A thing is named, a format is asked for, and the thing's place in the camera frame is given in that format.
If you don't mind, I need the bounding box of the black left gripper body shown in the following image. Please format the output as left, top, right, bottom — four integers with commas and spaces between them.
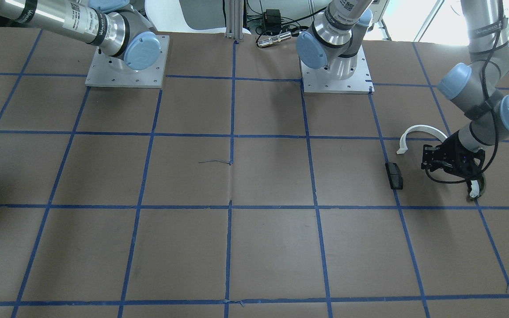
422, 132, 486, 181

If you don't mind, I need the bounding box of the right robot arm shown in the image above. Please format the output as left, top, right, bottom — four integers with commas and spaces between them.
0, 0, 161, 71

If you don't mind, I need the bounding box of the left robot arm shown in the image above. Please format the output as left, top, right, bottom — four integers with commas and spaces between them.
296, 0, 509, 183

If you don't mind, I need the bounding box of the black brake pad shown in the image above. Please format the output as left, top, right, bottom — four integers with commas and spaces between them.
384, 162, 404, 190

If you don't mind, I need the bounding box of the white plastic chair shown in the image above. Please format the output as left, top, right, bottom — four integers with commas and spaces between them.
144, 0, 226, 34

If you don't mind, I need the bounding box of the white curved plastic bracket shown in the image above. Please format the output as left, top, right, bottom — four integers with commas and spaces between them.
396, 125, 449, 155

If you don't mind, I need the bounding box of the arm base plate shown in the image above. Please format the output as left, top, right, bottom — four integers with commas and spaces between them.
300, 45, 375, 94
85, 34, 171, 89

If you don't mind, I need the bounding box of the aluminium frame post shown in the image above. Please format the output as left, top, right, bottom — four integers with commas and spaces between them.
222, 0, 245, 42

